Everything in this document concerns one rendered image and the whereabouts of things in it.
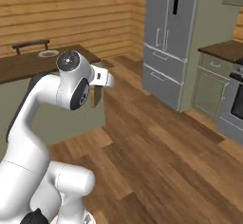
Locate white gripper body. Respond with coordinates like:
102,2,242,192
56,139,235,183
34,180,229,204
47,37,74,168
104,70,116,88

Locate dining counter with dark top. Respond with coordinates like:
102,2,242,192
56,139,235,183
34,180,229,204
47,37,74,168
0,44,107,163

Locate white round plate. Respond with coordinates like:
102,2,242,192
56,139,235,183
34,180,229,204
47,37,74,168
38,49,60,59

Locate grey steel fridge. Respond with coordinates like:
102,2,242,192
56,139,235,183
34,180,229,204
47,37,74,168
141,0,202,113

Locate pale green base cupboards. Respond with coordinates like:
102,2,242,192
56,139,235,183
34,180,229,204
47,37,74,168
193,52,233,122

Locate grey steel oven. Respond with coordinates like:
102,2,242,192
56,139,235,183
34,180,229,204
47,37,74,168
215,56,243,146

